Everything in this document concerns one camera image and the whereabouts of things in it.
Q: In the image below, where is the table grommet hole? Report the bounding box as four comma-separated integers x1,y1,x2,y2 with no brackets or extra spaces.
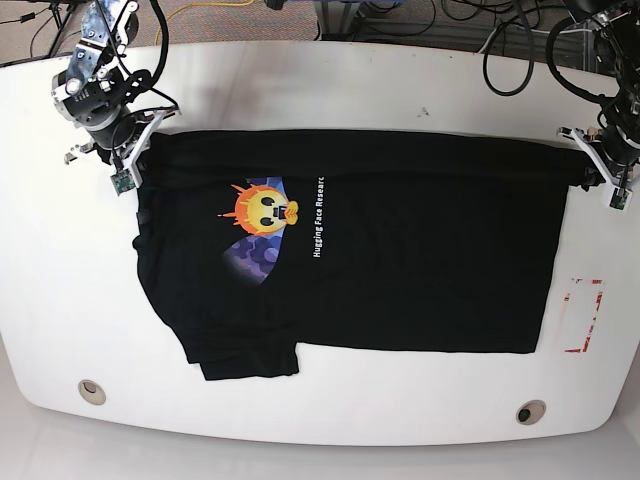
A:
78,380,106,406
516,400,546,426

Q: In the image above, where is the left table grommet hole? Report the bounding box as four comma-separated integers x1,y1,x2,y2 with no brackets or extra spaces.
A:
78,380,106,406

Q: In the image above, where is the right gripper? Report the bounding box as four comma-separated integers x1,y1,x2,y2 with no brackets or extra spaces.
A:
64,106,180,172

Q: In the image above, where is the red tape rectangle marking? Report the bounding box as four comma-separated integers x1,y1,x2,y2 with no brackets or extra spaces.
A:
558,278,605,354

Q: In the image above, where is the right table grommet hole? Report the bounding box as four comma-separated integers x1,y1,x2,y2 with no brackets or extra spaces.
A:
516,400,546,426

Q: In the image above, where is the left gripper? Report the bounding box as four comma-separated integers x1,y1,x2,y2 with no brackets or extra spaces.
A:
557,127,639,192

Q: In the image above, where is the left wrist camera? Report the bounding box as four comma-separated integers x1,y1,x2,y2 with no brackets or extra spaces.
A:
605,187,632,212

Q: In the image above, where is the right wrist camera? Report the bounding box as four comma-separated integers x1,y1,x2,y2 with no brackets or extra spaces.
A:
110,169,137,196

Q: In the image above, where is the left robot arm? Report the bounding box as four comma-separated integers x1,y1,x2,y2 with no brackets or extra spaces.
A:
545,1,639,190

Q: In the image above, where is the black tripod stand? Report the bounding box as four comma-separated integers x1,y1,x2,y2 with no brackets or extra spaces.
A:
45,0,81,58

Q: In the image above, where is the yellow cable on floor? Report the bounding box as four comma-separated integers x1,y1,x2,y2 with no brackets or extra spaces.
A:
154,0,261,46

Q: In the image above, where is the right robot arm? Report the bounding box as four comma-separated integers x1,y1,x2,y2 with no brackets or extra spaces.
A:
51,1,179,173

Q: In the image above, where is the white cable on floor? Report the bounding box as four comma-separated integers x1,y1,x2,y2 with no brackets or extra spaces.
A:
478,22,521,55

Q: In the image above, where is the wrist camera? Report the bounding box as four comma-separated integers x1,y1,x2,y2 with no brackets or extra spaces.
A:
605,187,632,212
110,169,137,196

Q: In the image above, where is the black graphic t-shirt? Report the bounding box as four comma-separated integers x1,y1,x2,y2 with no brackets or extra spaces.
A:
133,131,590,380

